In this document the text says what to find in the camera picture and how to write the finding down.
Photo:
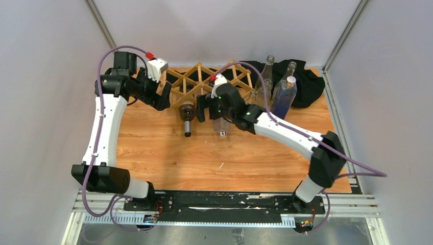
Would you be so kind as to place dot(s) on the wooden wine rack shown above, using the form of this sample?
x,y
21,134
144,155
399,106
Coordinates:
x,y
190,82

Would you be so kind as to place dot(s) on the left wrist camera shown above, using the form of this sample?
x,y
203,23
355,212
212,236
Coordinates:
x,y
155,69

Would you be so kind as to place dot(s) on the clear glass bottle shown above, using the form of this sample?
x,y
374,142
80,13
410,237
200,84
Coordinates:
x,y
267,72

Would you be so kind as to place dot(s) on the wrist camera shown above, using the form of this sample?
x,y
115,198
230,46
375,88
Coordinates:
x,y
219,81
155,69

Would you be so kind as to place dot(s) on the dark green wine bottle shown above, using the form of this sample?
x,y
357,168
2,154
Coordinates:
x,y
187,114

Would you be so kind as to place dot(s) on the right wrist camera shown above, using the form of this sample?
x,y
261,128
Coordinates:
x,y
219,81

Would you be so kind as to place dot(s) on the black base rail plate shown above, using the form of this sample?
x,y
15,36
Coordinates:
x,y
228,208

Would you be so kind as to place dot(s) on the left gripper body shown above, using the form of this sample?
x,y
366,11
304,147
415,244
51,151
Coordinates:
x,y
151,97

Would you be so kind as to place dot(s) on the blue labelled bottle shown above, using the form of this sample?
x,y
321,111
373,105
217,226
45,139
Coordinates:
x,y
283,96

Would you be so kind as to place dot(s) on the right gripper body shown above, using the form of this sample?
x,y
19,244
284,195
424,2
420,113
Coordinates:
x,y
215,107

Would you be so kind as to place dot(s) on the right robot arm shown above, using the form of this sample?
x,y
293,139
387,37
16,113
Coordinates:
x,y
324,151

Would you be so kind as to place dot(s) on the clear bottle dark label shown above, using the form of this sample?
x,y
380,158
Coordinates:
x,y
290,71

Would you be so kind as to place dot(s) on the black cloth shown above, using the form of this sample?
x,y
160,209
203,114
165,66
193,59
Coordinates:
x,y
309,85

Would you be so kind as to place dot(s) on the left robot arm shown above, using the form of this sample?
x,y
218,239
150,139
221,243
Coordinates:
x,y
98,171

